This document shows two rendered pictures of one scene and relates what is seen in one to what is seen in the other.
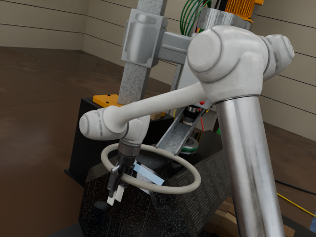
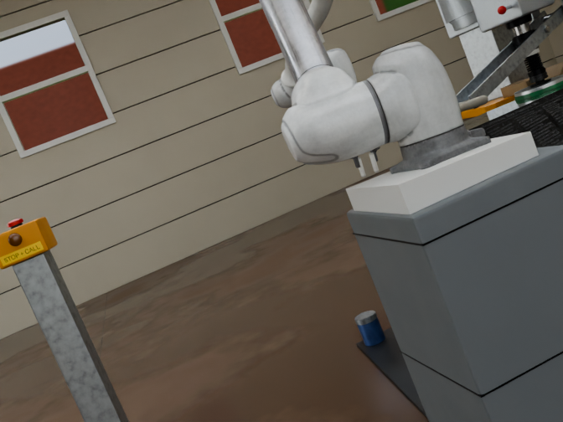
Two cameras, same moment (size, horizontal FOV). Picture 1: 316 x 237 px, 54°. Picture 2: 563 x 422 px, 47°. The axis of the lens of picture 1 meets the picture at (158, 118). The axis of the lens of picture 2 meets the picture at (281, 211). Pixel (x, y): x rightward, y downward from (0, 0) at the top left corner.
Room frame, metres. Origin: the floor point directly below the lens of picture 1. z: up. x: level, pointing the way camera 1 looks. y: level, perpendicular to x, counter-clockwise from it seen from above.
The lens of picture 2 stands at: (-0.62, -1.37, 1.06)
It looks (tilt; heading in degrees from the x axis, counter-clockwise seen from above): 7 degrees down; 48
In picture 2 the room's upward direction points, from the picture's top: 22 degrees counter-clockwise
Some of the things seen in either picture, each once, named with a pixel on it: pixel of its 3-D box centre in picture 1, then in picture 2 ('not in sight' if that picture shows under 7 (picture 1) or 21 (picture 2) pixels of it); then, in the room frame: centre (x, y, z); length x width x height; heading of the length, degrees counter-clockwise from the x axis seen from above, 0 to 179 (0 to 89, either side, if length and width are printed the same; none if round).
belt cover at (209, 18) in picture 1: (225, 27); not in sight; (2.31, -0.30, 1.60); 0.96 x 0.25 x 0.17; 164
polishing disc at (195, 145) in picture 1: (183, 140); (541, 84); (1.97, -0.20, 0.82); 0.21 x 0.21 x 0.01
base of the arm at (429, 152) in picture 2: not in sight; (442, 144); (0.69, -0.51, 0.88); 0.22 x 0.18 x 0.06; 153
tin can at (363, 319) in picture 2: not in sight; (369, 327); (1.40, 0.64, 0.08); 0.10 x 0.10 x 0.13
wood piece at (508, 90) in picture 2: (147, 112); (522, 86); (2.44, 0.09, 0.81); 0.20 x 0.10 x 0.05; 63
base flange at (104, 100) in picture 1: (129, 105); (508, 95); (2.62, 0.27, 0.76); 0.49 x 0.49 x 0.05; 55
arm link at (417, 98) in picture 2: not in sight; (411, 92); (0.67, -0.50, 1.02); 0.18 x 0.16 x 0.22; 138
